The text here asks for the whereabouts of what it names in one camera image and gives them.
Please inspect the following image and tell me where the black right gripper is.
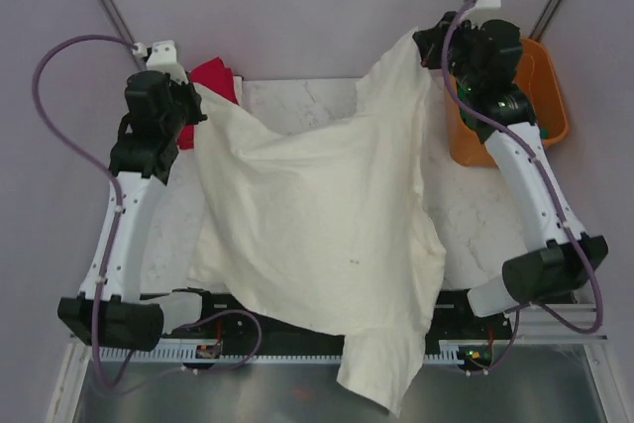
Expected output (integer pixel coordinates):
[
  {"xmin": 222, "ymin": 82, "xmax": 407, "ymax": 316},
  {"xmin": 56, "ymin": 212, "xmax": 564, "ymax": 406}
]
[{"xmin": 417, "ymin": 10, "xmax": 486, "ymax": 94}]

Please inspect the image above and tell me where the cream white t shirt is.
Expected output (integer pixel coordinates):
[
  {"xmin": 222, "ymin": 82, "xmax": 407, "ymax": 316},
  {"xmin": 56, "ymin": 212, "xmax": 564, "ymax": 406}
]
[{"xmin": 189, "ymin": 34, "xmax": 446, "ymax": 414}]

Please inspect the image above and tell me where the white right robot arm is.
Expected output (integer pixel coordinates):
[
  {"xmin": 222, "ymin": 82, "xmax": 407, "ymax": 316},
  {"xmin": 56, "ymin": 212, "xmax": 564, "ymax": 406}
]
[{"xmin": 413, "ymin": 11, "xmax": 608, "ymax": 338}]

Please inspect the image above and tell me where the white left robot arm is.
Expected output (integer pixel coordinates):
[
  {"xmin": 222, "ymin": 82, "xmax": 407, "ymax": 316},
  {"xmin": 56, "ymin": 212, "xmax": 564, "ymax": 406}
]
[{"xmin": 57, "ymin": 70, "xmax": 218, "ymax": 352}]

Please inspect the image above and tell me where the orange plastic basket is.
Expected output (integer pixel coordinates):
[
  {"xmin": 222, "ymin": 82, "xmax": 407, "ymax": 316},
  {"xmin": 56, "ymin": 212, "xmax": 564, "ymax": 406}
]
[{"xmin": 444, "ymin": 37, "xmax": 569, "ymax": 167}]

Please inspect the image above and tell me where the green t shirt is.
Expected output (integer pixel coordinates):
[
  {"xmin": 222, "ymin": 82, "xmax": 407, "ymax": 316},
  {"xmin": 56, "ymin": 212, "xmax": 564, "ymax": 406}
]
[{"xmin": 460, "ymin": 110, "xmax": 547, "ymax": 140}]

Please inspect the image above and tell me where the folded magenta t shirt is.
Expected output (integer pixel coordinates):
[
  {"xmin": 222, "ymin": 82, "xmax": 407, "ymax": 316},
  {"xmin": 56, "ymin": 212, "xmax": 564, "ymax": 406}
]
[{"xmin": 177, "ymin": 56, "xmax": 240, "ymax": 151}]

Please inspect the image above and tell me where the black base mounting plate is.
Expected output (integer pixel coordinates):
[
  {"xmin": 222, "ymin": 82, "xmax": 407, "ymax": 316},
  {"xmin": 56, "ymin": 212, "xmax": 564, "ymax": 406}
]
[{"xmin": 170, "ymin": 290, "xmax": 512, "ymax": 354}]

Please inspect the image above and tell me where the slotted white cable duct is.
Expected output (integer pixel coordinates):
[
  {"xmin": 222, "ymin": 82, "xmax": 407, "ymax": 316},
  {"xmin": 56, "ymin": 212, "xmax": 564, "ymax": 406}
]
[{"xmin": 90, "ymin": 338, "xmax": 496, "ymax": 364}]

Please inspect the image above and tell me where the aluminium rail extrusion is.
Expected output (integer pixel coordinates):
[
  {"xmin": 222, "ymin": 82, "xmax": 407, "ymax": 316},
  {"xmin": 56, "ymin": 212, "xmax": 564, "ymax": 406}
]
[{"xmin": 516, "ymin": 304, "xmax": 607, "ymax": 345}]

